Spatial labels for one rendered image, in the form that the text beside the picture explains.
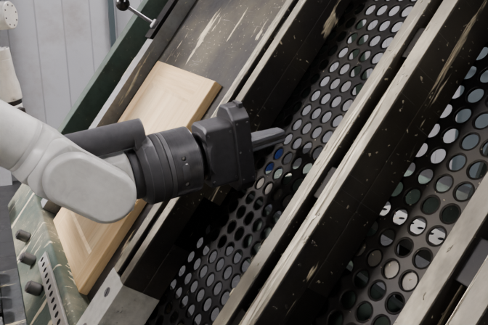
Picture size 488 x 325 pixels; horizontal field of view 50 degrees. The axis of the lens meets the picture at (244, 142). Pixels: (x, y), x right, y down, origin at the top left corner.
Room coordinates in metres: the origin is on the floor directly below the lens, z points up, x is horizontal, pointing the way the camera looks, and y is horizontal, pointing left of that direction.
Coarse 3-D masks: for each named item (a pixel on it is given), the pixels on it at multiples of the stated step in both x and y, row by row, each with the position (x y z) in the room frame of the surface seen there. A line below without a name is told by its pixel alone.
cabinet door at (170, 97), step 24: (168, 72) 1.25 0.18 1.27; (144, 96) 1.28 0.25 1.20; (168, 96) 1.17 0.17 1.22; (192, 96) 1.06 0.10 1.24; (120, 120) 1.30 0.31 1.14; (144, 120) 1.19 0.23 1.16; (168, 120) 1.09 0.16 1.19; (192, 120) 1.01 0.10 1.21; (72, 216) 1.16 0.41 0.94; (72, 240) 1.07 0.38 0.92; (96, 240) 0.99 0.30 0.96; (120, 240) 0.94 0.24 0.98; (72, 264) 1.00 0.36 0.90; (96, 264) 0.92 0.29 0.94
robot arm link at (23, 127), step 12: (0, 108) 0.55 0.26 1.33; (12, 108) 0.56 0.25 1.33; (0, 120) 0.54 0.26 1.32; (12, 120) 0.55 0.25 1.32; (24, 120) 0.56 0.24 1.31; (36, 120) 0.58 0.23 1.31; (0, 132) 0.54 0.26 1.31; (12, 132) 0.54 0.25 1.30; (24, 132) 0.55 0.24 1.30; (0, 144) 0.53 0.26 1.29; (12, 144) 0.54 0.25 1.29; (24, 144) 0.54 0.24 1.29; (0, 156) 0.54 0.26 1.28; (12, 156) 0.54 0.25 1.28
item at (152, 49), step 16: (192, 0) 1.48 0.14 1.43; (176, 16) 1.46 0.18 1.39; (160, 32) 1.44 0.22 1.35; (144, 48) 1.44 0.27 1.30; (160, 48) 1.44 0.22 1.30; (144, 64) 1.41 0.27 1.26; (128, 80) 1.39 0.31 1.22; (112, 96) 1.40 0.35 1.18; (128, 96) 1.39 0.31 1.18; (112, 112) 1.37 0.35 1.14; (48, 208) 1.29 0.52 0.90
